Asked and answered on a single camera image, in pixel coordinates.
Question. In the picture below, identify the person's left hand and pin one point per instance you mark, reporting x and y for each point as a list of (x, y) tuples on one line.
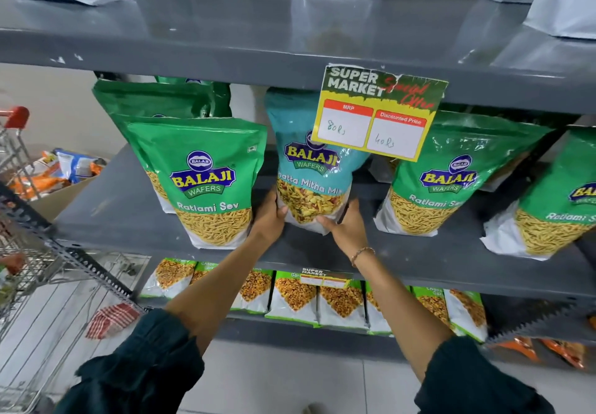
[(266, 222)]

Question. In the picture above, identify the person's right hand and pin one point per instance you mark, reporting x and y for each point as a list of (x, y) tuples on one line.
[(350, 236)]

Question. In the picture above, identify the person's left thumb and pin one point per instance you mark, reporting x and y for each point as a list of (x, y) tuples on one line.
[(283, 213)]

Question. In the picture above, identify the person's right thumb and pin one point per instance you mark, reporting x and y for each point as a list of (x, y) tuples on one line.
[(327, 223)]

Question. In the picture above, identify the teal snack mix packet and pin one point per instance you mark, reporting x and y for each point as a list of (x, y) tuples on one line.
[(309, 166)]

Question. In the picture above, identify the person's right forearm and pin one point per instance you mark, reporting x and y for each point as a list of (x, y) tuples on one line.
[(400, 311)]

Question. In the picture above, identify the person's left forearm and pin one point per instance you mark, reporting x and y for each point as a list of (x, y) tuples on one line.
[(219, 283)]

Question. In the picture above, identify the small shelf price label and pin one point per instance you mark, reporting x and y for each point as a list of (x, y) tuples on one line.
[(326, 279)]

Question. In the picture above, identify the row of green white packets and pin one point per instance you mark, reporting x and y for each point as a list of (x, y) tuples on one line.
[(298, 302)]

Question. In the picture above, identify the green noodle snack packet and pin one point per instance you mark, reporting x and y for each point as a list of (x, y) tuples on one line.
[(447, 171), (205, 180), (554, 204), (139, 101)]

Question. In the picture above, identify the green yellow price sign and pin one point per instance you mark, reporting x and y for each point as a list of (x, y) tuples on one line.
[(372, 111)]

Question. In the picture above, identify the grey metal shelf unit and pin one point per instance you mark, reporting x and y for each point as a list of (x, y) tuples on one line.
[(260, 31)]

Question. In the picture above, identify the red white checkered cloth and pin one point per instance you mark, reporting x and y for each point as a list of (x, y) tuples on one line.
[(111, 320)]

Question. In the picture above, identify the blue white packet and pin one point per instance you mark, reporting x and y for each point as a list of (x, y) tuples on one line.
[(77, 164)]

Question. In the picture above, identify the dark teal shirt sleeve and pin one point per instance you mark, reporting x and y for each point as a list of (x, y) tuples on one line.
[(135, 367), (470, 381)]

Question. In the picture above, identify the cardboard box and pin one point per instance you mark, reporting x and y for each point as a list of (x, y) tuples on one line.
[(60, 199)]

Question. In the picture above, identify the orange snack packet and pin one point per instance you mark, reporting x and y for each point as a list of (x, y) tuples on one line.
[(519, 348), (565, 353)]

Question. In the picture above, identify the orange packet in box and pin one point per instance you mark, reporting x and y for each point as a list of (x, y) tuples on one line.
[(37, 185)]

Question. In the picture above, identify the metal shopping cart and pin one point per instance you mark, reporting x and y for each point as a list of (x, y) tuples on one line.
[(32, 297)]

